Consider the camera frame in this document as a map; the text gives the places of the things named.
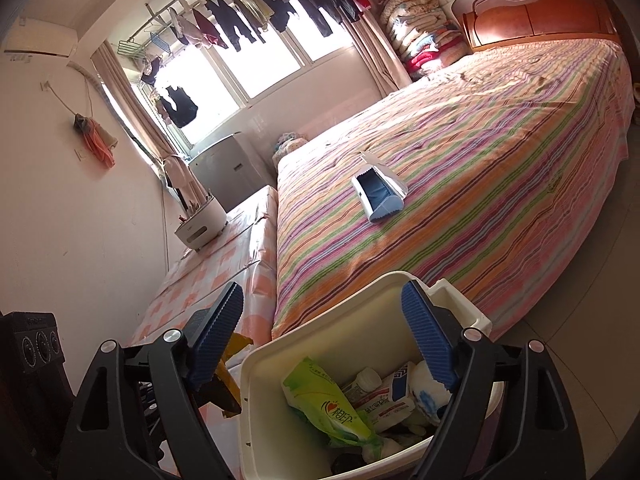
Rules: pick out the wooden headboard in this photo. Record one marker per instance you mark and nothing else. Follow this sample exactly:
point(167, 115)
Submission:
point(525, 20)

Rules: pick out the white air conditioner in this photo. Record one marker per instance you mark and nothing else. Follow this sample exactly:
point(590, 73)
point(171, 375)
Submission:
point(35, 37)

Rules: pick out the white hanging garment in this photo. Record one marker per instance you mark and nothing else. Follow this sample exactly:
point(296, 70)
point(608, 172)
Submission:
point(180, 180)

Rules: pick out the floral fabric bundle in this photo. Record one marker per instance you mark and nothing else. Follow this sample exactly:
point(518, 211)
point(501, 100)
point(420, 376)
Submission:
point(289, 147)

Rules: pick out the black speaker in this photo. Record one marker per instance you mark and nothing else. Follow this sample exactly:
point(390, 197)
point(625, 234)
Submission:
point(35, 345)

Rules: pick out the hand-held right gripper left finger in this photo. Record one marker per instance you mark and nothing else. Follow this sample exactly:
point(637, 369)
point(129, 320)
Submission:
point(217, 335)

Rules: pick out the orange cloth on hook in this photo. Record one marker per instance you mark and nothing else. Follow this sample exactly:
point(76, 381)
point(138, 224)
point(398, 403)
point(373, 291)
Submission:
point(97, 142)

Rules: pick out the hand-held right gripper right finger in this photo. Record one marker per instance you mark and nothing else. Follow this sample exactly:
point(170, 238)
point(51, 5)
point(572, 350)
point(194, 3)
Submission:
point(430, 340)

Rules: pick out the beige curtain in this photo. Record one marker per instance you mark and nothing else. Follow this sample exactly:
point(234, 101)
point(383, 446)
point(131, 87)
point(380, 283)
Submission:
point(135, 110)
point(380, 55)

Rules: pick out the light green wipes packet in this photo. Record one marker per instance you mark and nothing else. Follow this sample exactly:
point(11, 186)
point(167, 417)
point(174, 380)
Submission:
point(330, 405)

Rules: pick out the grey appliance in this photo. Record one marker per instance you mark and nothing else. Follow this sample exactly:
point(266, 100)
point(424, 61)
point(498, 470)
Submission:
point(230, 160)

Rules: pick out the white plastic bottle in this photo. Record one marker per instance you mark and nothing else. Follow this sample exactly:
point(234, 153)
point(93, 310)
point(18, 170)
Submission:
point(367, 379)

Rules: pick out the stack of folded quilts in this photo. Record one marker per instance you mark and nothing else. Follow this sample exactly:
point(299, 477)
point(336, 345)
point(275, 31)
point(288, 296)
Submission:
point(420, 30)

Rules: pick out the white blue tissue packet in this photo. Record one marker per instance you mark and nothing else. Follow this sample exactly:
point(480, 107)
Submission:
point(395, 390)

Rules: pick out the black hanging vest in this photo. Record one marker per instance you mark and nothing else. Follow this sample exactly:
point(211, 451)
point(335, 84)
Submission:
point(180, 107)

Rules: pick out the cream plastic bin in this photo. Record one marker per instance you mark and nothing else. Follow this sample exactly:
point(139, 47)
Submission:
point(350, 320)

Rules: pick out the white desk organizer box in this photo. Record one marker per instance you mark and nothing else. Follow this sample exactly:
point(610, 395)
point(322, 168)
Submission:
point(200, 225)

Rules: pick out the gold foil wrapper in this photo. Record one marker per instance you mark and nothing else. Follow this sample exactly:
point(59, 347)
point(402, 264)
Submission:
point(238, 352)

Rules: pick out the white blue wrapper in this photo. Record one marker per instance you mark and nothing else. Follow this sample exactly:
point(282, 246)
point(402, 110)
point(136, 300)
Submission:
point(425, 390)

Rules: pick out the bed with striped sheet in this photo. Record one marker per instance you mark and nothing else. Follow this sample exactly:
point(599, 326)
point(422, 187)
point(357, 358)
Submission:
point(450, 185)

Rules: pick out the window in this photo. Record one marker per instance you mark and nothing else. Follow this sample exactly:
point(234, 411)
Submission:
point(260, 70)

